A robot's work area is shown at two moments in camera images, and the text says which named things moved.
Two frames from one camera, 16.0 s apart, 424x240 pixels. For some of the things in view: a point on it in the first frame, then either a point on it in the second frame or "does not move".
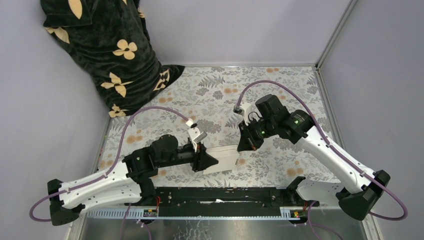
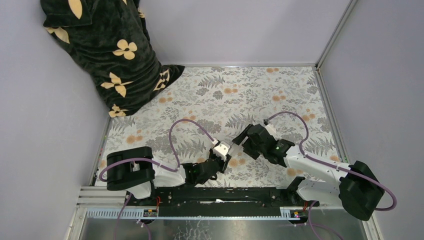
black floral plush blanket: (110, 38) does not move
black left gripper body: (185, 155) to (221, 164)
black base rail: (227, 197) does not move
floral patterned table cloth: (207, 97) does not move
